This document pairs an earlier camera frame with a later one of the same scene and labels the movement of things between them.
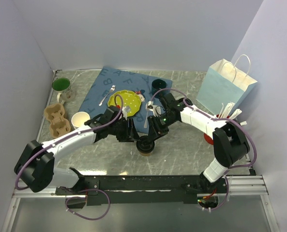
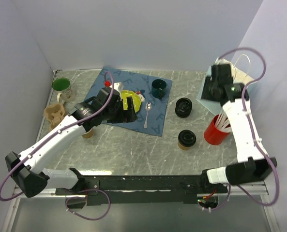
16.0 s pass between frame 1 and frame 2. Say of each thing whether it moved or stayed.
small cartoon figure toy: stayed
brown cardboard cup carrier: stayed
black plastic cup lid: moved
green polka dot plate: stayed
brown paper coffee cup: moved
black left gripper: moved
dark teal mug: stayed
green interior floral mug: stayed
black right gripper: moved
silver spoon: stayed
